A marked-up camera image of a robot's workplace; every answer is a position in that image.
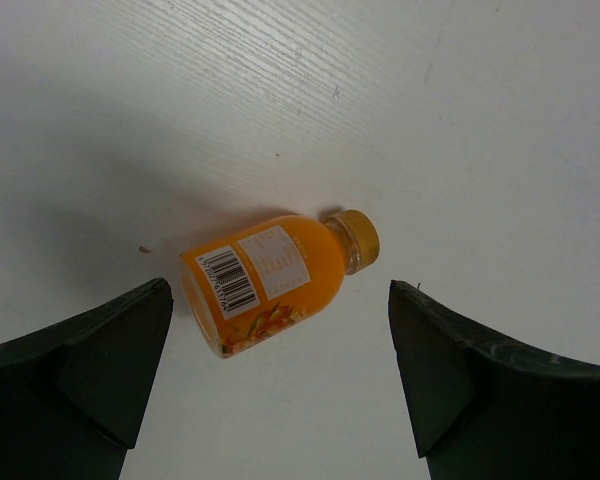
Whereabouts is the orange juice bottle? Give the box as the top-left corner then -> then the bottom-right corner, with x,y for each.
180,210 -> 380,358

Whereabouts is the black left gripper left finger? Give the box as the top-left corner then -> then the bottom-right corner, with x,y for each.
0,278 -> 173,479

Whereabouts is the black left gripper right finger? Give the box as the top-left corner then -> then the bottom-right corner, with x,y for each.
388,281 -> 600,479

